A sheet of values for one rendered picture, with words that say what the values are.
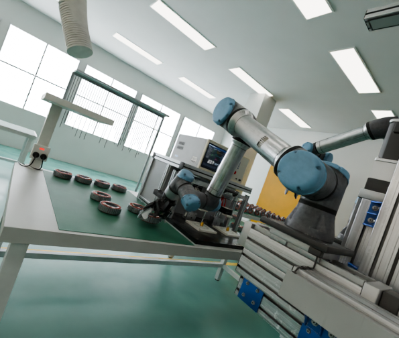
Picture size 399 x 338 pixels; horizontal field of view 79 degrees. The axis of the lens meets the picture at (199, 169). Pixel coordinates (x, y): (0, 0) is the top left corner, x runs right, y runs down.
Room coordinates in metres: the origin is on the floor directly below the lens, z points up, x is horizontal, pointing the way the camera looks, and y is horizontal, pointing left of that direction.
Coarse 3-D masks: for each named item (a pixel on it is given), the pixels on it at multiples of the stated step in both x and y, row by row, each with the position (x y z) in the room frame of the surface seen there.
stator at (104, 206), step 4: (100, 204) 1.18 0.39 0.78; (104, 204) 1.18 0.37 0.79; (108, 204) 1.24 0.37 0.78; (112, 204) 1.25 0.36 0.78; (116, 204) 1.26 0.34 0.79; (100, 208) 1.17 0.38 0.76; (104, 208) 1.16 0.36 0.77; (108, 208) 1.16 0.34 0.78; (112, 208) 1.17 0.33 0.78; (116, 208) 1.19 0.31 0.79; (120, 208) 1.21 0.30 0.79; (104, 212) 1.17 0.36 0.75; (108, 212) 1.16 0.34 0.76; (112, 212) 1.17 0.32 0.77; (116, 212) 1.18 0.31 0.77; (120, 212) 1.22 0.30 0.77
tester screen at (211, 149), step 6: (210, 144) 1.58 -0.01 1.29; (210, 150) 1.59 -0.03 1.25; (216, 150) 1.62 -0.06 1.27; (222, 150) 1.65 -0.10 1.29; (210, 156) 1.60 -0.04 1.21; (216, 156) 1.63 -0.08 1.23; (222, 156) 1.66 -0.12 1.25; (216, 162) 1.64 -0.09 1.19; (210, 168) 1.62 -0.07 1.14; (216, 168) 1.65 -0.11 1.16
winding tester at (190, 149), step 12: (180, 144) 1.81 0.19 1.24; (192, 144) 1.69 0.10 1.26; (204, 144) 1.60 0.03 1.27; (216, 144) 1.61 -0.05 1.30; (180, 156) 1.77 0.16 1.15; (192, 156) 1.65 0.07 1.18; (204, 156) 1.57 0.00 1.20; (204, 168) 1.60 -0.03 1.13; (240, 168) 1.79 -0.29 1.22; (240, 180) 1.82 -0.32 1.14
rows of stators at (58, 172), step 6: (54, 174) 1.52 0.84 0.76; (60, 174) 1.51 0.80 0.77; (66, 174) 1.53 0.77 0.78; (72, 174) 1.59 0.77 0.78; (78, 174) 1.64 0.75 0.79; (78, 180) 1.59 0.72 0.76; (84, 180) 1.60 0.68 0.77; (90, 180) 1.63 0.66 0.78; (96, 180) 1.69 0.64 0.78; (102, 180) 1.76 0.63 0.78; (102, 186) 1.68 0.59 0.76; (108, 186) 1.71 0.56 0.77; (114, 186) 1.75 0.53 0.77; (120, 186) 1.84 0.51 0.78
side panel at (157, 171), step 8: (152, 160) 1.79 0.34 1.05; (152, 168) 1.77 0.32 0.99; (160, 168) 1.68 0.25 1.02; (168, 168) 1.59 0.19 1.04; (144, 176) 1.81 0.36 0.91; (152, 176) 1.74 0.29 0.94; (160, 176) 1.65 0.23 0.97; (144, 184) 1.79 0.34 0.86; (152, 184) 1.71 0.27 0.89; (160, 184) 1.61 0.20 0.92; (144, 192) 1.76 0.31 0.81; (152, 192) 1.67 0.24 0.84; (144, 200) 1.70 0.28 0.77; (152, 200) 1.65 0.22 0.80; (152, 208) 1.59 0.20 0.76
